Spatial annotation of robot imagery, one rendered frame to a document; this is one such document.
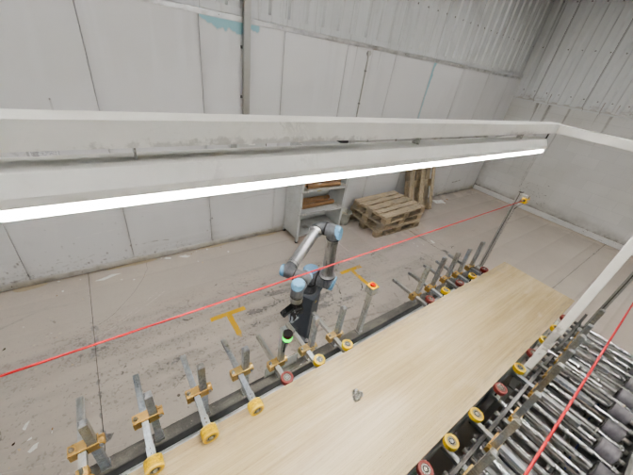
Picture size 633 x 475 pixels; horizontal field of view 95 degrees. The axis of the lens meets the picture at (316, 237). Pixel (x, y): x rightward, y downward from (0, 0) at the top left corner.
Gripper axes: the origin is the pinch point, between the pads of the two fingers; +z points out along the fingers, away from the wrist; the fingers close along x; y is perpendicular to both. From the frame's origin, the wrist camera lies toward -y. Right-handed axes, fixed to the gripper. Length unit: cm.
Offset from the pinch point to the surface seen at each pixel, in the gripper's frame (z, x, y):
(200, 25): -173, 250, 30
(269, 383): 26.8, -19.1, -25.7
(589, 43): -264, 132, 783
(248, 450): 7, -54, -58
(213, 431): -1, -40, -70
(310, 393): 7, -47, -15
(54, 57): -132, 254, -94
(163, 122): -149, -52, -77
